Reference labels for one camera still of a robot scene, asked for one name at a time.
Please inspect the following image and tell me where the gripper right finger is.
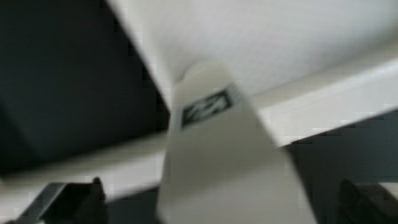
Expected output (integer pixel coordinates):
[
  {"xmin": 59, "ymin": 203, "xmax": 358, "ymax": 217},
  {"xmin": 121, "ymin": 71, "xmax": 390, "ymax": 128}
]
[{"xmin": 336, "ymin": 180, "xmax": 398, "ymax": 224}]

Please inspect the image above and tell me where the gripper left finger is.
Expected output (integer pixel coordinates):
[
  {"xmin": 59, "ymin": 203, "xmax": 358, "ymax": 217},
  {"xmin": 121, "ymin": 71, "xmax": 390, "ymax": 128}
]
[{"xmin": 15, "ymin": 178, "xmax": 109, "ymax": 224}]

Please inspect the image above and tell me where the white desk top tray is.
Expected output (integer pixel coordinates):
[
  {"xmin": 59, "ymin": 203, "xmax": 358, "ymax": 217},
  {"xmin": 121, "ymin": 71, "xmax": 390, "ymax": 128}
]
[{"xmin": 105, "ymin": 0, "xmax": 398, "ymax": 99}]

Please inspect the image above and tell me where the white L-shaped obstacle fence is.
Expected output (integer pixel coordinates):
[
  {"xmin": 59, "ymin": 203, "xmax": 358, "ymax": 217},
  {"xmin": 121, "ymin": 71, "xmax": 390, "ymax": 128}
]
[{"xmin": 0, "ymin": 57, "xmax": 398, "ymax": 221}]

